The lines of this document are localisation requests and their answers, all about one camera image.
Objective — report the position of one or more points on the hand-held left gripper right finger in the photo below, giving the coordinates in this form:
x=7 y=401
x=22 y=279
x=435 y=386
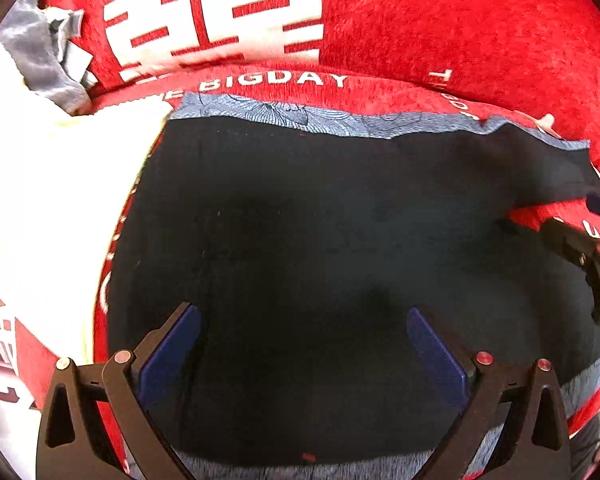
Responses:
x=432 y=350

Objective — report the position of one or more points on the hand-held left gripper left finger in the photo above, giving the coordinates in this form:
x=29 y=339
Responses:
x=172 y=347

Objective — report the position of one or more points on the black pants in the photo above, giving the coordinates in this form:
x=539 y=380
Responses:
x=330 y=220

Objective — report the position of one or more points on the white sheet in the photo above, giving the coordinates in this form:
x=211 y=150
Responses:
x=45 y=200

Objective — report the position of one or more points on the red printed blanket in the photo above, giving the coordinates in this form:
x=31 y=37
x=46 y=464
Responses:
x=410 y=100

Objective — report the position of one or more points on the grey cloth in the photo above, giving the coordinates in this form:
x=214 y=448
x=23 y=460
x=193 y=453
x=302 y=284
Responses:
x=40 y=55

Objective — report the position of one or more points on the red pillow large white print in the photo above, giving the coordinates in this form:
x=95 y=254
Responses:
x=95 y=25

